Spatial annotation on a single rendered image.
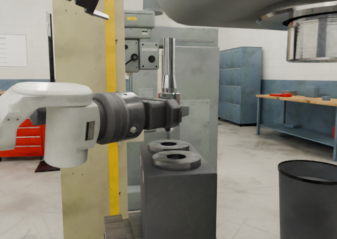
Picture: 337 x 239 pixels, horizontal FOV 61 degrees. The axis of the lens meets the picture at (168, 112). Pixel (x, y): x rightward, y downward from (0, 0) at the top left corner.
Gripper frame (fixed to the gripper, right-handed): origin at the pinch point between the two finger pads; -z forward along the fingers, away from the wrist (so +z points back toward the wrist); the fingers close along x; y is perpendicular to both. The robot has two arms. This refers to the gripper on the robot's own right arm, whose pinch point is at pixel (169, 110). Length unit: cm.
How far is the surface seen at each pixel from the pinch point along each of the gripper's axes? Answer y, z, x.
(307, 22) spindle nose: -10.1, 27.8, -35.6
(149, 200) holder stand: 12.7, 14.3, -8.8
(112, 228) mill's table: 27.4, 7.8, 10.3
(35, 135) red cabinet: 80, -134, 391
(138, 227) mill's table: 27.4, 3.7, 6.1
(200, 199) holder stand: 13.1, 7.8, -14.2
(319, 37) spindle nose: -9.2, 27.9, -36.3
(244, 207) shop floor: 119, -203, 84
